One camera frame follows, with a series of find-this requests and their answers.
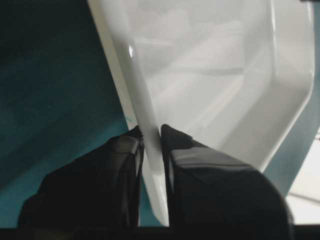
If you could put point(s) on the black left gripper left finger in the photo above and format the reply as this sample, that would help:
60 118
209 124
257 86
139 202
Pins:
100 189

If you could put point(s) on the teal green table cloth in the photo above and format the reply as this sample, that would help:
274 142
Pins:
58 99

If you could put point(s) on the white plastic rectangular tray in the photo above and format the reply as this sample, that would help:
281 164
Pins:
237 75

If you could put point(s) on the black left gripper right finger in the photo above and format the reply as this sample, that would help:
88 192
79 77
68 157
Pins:
211 195

